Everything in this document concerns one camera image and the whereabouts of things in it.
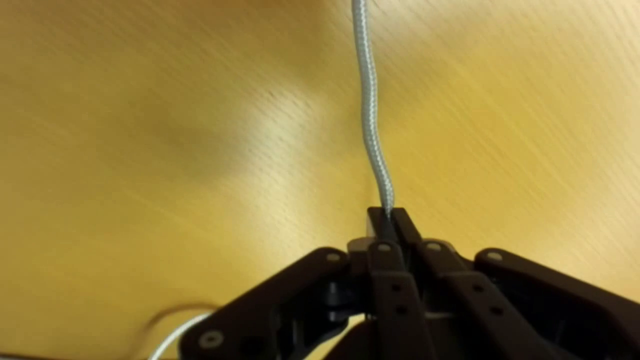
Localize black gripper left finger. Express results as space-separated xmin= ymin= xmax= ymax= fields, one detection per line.
xmin=179 ymin=206 xmax=438 ymax=360

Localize short white rope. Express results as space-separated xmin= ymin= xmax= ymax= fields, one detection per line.
xmin=148 ymin=0 xmax=399 ymax=360

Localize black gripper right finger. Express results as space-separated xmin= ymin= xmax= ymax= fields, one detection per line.
xmin=392 ymin=206 xmax=640 ymax=360

